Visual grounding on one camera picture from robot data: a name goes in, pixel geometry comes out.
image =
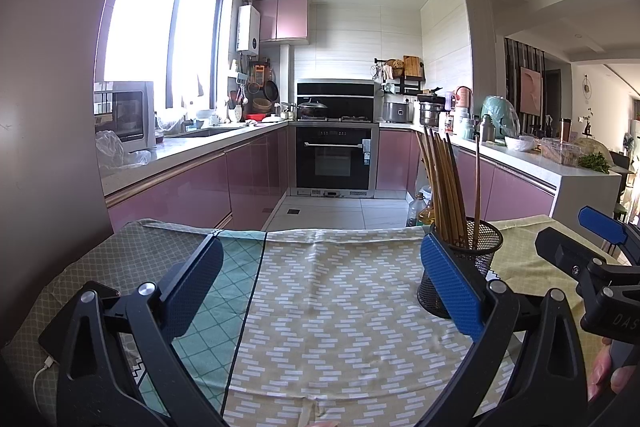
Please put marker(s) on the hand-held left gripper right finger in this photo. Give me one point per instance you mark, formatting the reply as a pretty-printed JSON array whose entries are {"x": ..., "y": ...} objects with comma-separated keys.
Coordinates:
[{"x": 450, "y": 282}]

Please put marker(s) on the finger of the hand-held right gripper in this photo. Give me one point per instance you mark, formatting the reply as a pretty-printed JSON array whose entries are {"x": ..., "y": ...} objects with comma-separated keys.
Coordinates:
[
  {"x": 555, "y": 247},
  {"x": 602, "y": 222}
]

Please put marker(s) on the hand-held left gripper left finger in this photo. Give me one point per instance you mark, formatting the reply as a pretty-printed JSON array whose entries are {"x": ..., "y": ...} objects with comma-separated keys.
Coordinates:
[{"x": 195, "y": 287}]

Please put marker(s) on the bunch of chopsticks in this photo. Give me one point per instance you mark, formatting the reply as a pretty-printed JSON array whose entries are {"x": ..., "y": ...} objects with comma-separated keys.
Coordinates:
[{"x": 442, "y": 187}]

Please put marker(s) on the person's right hand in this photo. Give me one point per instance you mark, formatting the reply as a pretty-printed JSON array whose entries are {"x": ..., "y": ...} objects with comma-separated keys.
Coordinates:
[{"x": 600, "y": 372}]

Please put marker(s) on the green leafy vegetables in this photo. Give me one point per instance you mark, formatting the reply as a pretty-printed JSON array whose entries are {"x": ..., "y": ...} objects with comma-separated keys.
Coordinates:
[{"x": 595, "y": 162}]

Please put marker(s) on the pink base cabinets peninsula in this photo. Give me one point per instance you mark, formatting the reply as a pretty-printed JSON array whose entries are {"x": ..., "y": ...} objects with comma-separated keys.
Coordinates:
[{"x": 520, "y": 192}]

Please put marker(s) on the yellow cooking oil bottle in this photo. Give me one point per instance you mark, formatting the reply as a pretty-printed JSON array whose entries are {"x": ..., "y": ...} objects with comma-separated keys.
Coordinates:
[{"x": 425, "y": 217}]

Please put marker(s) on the clear plastic bottle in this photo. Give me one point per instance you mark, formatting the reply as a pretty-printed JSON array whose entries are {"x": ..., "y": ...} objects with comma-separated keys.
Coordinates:
[{"x": 412, "y": 212}]

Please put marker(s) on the clear plastic container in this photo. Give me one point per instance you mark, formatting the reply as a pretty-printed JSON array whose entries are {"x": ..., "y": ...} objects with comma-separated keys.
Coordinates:
[{"x": 560, "y": 152}]

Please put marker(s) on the pink base cabinets with sink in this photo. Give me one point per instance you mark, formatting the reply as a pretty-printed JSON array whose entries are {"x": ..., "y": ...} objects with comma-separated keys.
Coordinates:
[{"x": 190, "y": 192}]

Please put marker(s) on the brown tumbler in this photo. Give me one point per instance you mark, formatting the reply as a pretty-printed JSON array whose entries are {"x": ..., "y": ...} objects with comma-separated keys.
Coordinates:
[{"x": 565, "y": 129}]

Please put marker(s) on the white bowl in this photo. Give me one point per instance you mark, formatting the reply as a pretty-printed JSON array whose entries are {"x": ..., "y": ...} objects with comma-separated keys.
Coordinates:
[{"x": 520, "y": 143}]

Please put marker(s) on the patterned tablecloth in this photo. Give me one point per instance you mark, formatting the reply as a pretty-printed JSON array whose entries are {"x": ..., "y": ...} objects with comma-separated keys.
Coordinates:
[{"x": 325, "y": 307}]

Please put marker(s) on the steel thermos flask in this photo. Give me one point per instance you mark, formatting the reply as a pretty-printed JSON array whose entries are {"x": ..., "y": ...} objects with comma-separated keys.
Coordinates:
[{"x": 486, "y": 129}]

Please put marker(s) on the pale tall bottle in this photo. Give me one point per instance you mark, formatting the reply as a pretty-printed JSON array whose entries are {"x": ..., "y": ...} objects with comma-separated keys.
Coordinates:
[{"x": 467, "y": 129}]

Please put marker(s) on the dark phone copper edge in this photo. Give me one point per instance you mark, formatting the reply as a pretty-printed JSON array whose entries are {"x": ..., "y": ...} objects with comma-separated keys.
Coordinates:
[{"x": 50, "y": 347}]

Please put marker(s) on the clear plastic bag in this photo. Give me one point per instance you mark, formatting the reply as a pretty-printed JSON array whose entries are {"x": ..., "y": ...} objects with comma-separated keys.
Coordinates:
[{"x": 112, "y": 149}]

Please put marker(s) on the built-in black oven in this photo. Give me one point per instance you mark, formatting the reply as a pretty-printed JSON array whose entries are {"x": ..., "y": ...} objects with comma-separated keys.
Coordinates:
[{"x": 332, "y": 162}]

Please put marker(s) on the stainless steel pot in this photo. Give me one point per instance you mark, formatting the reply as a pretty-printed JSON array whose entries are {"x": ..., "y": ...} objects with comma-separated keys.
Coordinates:
[{"x": 431, "y": 114}]

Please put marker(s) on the pink kettle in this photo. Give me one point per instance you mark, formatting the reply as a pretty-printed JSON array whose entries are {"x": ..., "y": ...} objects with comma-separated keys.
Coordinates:
[{"x": 464, "y": 97}]

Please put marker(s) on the white countertop oven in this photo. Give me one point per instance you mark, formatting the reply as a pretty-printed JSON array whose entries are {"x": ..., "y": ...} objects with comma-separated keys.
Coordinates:
[{"x": 147, "y": 117}]

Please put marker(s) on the silver rice cooker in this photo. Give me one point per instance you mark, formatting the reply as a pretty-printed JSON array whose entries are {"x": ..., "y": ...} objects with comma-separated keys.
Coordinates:
[{"x": 397, "y": 112}]

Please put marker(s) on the red basin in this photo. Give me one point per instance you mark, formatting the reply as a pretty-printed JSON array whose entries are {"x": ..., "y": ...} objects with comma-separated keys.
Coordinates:
[{"x": 259, "y": 117}]

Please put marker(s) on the hanging white towel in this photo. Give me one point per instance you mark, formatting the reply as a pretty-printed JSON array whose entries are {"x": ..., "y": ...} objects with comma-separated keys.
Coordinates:
[{"x": 192, "y": 92}]

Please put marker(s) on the black range hood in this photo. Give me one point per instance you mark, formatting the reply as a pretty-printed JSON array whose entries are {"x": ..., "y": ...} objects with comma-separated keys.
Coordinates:
[{"x": 350, "y": 99}]

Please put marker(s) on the hanging black pan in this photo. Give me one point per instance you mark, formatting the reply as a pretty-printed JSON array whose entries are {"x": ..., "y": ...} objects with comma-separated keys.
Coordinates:
[{"x": 270, "y": 92}]

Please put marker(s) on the grey refrigerator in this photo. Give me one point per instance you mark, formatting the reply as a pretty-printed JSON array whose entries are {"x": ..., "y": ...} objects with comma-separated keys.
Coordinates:
[{"x": 50, "y": 132}]

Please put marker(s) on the black wok with lid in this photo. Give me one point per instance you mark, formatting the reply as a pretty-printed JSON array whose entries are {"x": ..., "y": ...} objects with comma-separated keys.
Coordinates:
[{"x": 312, "y": 109}]

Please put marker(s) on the wooden cutting board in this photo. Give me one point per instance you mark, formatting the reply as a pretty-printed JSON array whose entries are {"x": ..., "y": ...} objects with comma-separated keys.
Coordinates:
[{"x": 414, "y": 67}]

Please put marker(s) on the kitchen window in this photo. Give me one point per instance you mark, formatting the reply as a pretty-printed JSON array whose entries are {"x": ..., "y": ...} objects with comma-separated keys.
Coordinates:
[{"x": 145, "y": 32}]

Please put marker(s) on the white water heater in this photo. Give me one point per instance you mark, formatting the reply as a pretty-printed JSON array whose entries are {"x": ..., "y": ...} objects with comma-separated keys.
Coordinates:
[{"x": 248, "y": 29}]

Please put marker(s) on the framed wall picture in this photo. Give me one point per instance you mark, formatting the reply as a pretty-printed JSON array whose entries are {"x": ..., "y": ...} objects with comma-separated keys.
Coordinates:
[{"x": 531, "y": 91}]

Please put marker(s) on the black wall rack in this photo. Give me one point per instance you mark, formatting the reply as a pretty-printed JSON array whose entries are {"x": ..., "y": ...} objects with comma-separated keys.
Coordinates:
[{"x": 412, "y": 83}]

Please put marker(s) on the pink wall cabinet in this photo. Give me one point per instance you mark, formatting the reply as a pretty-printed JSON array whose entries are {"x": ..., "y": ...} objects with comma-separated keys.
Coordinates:
[{"x": 290, "y": 19}]

